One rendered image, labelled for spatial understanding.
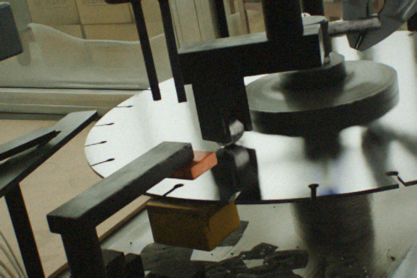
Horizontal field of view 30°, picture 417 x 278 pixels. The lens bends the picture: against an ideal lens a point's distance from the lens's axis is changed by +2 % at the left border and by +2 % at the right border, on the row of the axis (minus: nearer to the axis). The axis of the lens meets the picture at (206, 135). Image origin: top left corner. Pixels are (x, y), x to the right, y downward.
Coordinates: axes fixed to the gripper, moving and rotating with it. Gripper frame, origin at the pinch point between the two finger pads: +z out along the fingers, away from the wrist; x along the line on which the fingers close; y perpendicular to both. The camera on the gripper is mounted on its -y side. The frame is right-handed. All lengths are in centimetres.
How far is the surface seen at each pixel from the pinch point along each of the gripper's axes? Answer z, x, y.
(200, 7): 6, -22, -56
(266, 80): 5.7, -5.0, -0.9
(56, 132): 18.0, -21.0, -8.5
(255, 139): 8.3, -3.6, 8.1
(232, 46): 3.2, -6.7, 10.8
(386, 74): 2.0, 2.5, 1.3
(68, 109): 33, -41, -73
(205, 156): 8.7, -5.3, 15.3
